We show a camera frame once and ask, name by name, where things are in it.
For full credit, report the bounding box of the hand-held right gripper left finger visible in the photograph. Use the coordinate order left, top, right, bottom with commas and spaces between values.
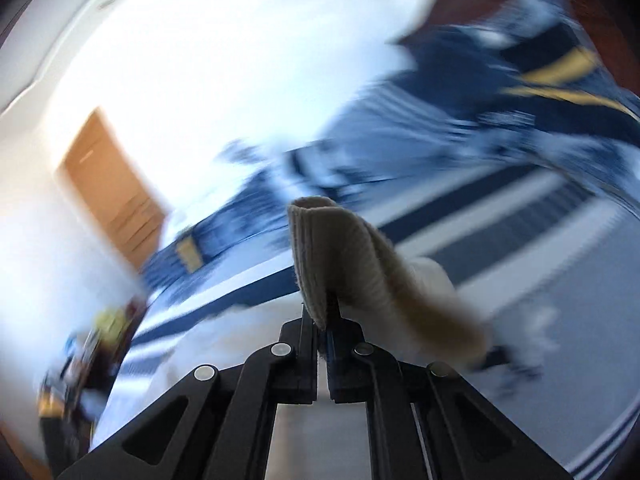
57, 304, 319, 480

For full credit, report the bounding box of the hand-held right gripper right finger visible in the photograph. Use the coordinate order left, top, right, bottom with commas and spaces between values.
326, 307, 575, 480

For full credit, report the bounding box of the beige knit sweater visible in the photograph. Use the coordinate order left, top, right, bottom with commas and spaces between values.
287, 197, 501, 363

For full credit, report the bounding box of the blue white striped blanket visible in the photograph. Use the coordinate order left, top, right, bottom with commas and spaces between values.
90, 77, 640, 480

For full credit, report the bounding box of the yellow bag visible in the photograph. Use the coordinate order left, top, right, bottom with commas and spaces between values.
95, 307, 133, 343

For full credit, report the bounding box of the wooden door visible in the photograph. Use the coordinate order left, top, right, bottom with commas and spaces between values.
59, 107, 169, 272

